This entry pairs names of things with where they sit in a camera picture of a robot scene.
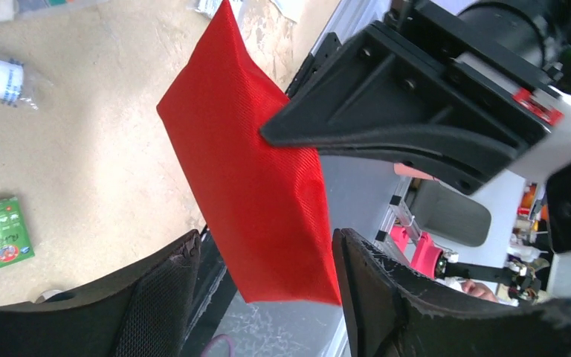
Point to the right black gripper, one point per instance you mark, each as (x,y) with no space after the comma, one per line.
(460,98)

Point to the blue white bandage roll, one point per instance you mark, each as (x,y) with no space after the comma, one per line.
(17,84)

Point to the red first aid pouch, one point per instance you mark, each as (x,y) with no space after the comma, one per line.
(266,207)

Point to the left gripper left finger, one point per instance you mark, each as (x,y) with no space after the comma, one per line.
(140,310)

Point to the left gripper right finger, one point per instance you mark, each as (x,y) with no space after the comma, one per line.
(392,310)

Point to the beige gauze wrap packet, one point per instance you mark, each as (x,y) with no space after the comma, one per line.
(11,9)

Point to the alcohol pad sachet pair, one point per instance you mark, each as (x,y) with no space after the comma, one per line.
(208,8)

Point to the white stapler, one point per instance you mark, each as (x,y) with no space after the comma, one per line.
(53,295)

